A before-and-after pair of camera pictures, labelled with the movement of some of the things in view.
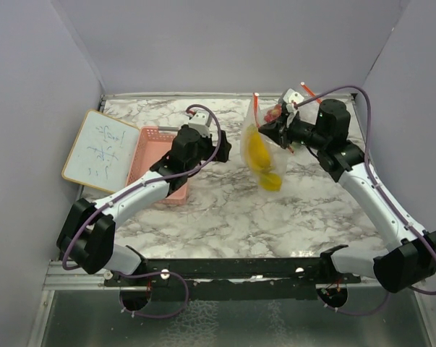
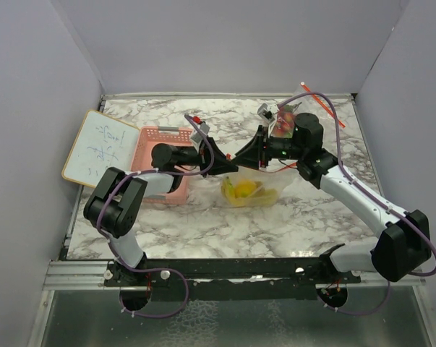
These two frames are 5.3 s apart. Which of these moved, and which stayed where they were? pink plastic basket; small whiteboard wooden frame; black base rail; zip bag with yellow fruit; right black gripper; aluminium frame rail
Moved: right black gripper; zip bag with yellow fruit
Stayed: black base rail; aluminium frame rail; small whiteboard wooden frame; pink plastic basket
